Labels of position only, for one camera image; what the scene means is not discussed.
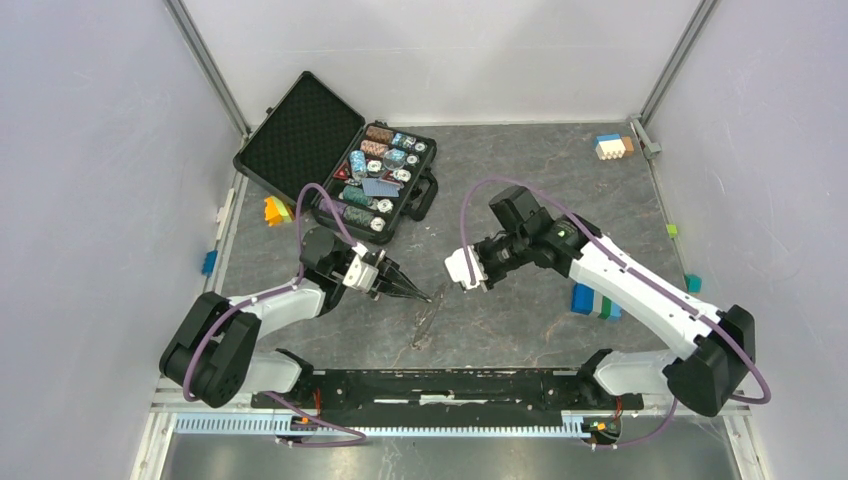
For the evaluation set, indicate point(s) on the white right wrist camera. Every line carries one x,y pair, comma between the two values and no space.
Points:
462,268

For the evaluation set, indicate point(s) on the blue white orange brick stack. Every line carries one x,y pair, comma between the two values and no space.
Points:
613,146

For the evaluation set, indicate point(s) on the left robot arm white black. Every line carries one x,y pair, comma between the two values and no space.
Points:
213,355

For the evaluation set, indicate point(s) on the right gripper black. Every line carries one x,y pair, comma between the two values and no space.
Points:
490,275

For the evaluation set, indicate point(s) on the white toothed cable duct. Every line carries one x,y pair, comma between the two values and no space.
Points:
281,424

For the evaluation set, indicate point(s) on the black poker chip case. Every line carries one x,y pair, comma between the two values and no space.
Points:
375,175

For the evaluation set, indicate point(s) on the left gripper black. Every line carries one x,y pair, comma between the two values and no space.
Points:
389,271

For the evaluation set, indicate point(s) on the small blue block left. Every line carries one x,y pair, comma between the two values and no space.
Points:
209,262

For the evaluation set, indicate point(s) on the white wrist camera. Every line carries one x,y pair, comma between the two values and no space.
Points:
362,271
462,268

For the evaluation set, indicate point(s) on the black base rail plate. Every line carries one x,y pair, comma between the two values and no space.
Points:
457,398

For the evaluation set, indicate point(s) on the blue white green brick stack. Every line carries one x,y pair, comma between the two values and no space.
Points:
587,301

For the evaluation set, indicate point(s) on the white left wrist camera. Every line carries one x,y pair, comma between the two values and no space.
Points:
362,271

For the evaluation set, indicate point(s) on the orange yellow green brick stack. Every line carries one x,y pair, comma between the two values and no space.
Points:
277,212

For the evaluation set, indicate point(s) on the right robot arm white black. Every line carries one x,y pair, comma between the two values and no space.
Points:
709,356

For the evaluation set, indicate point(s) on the small teal block right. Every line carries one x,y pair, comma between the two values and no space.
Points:
693,283

